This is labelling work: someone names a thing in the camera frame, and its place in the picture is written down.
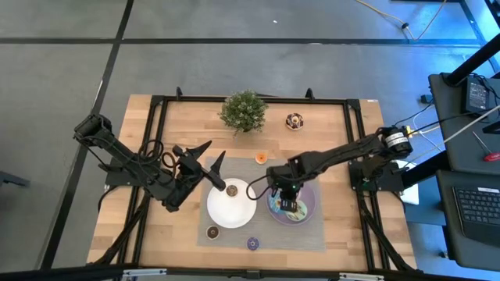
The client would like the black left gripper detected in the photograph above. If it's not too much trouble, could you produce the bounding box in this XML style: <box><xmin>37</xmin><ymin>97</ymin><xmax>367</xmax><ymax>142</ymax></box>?
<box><xmin>171</xmin><ymin>140</ymin><xmax>227</xmax><ymax>192</ymax></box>

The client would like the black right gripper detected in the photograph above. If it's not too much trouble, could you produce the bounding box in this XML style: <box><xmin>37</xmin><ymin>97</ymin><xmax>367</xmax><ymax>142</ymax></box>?
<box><xmin>266</xmin><ymin>163</ymin><xmax>304</xmax><ymax>214</ymax></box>

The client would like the purple printed plate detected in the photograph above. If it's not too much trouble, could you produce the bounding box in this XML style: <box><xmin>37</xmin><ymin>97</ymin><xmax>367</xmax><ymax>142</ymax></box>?
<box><xmin>265</xmin><ymin>182</ymin><xmax>317</xmax><ymax>226</ymax></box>

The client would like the green potted plant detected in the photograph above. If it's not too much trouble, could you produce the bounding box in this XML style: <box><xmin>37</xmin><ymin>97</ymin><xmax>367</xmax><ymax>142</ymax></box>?
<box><xmin>218</xmin><ymin>89</ymin><xmax>270</xmax><ymax>136</ymax></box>

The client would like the white round plate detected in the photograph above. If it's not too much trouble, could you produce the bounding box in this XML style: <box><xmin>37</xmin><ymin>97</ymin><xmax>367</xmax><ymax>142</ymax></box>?
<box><xmin>205</xmin><ymin>177</ymin><xmax>258</xmax><ymax>229</ymax></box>

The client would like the grey woven placemat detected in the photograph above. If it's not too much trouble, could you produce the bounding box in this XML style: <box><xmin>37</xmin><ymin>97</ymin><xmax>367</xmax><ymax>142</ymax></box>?
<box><xmin>196</xmin><ymin>156</ymin><xmax>327</xmax><ymax>253</ymax></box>

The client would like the black crossbeam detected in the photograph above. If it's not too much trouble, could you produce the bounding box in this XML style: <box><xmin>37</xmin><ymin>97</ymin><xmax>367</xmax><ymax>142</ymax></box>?
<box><xmin>0</xmin><ymin>264</ymin><xmax>500</xmax><ymax>281</ymax></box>

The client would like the black support bar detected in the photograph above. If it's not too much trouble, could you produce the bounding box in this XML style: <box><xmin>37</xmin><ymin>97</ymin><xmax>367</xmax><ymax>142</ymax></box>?
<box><xmin>400</xmin><ymin>150</ymin><xmax>450</xmax><ymax>190</ymax></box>

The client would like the dark keyboard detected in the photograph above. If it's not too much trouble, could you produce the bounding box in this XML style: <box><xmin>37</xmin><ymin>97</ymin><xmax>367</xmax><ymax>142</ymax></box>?
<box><xmin>435</xmin><ymin>169</ymin><xmax>500</xmax><ymax>272</ymax></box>

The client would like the black side cart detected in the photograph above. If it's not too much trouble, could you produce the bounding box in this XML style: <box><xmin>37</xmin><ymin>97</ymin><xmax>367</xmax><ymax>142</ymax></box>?
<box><xmin>427</xmin><ymin>72</ymin><xmax>500</xmax><ymax>176</ymax></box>

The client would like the dark grey floor object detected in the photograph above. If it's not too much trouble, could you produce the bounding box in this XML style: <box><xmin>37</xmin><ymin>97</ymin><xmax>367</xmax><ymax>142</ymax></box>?
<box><xmin>0</xmin><ymin>170</ymin><xmax>31</xmax><ymax>189</ymax></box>

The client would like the black power adapter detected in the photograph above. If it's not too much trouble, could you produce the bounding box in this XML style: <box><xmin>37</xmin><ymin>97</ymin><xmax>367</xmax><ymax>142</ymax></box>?
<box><xmin>463</xmin><ymin>76</ymin><xmax>490</xmax><ymax>115</ymax></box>

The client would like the black pole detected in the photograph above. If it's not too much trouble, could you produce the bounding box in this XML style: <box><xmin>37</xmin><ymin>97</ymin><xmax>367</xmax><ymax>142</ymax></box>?
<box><xmin>444</xmin><ymin>33</ymin><xmax>500</xmax><ymax>87</ymax></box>

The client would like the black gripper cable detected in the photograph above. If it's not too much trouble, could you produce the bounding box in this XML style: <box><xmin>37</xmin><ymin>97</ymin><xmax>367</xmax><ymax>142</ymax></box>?
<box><xmin>245</xmin><ymin>174</ymin><xmax>274</xmax><ymax>201</ymax></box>

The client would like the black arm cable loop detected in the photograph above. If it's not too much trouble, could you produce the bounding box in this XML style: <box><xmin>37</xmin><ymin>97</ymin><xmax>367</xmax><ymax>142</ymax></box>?
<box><xmin>136</xmin><ymin>138</ymin><xmax>177</xmax><ymax>171</ymax></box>

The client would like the black aluminium table frame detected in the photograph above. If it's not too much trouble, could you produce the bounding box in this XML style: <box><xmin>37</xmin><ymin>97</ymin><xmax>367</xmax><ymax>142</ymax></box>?
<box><xmin>87</xmin><ymin>93</ymin><xmax>421</xmax><ymax>274</ymax></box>

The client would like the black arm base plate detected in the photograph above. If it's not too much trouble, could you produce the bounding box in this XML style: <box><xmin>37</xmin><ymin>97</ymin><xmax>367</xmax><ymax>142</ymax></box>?
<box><xmin>104</xmin><ymin>155</ymin><xmax>157</xmax><ymax>188</ymax></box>
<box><xmin>348</xmin><ymin>158</ymin><xmax>409</xmax><ymax>193</ymax></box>

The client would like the silver beam bracket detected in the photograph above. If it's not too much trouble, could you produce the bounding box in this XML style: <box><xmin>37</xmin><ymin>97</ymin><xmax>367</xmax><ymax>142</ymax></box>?
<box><xmin>121</xmin><ymin>268</ymin><xmax>168</xmax><ymax>279</ymax></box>
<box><xmin>338</xmin><ymin>272</ymin><xmax>386</xmax><ymax>281</ymax></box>

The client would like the white cable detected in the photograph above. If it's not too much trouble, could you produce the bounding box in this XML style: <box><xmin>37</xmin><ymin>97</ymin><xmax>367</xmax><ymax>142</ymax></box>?
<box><xmin>405</xmin><ymin>104</ymin><xmax>500</xmax><ymax>163</ymax></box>

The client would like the red handled screwdriver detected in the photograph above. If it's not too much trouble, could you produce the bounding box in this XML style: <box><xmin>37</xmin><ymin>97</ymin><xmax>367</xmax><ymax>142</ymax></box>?
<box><xmin>471</xmin><ymin>130</ymin><xmax>500</xmax><ymax>162</ymax></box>

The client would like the yellow floor cable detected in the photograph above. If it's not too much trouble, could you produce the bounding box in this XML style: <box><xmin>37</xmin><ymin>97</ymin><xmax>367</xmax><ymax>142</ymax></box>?
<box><xmin>354</xmin><ymin>0</ymin><xmax>448</xmax><ymax>42</ymax></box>

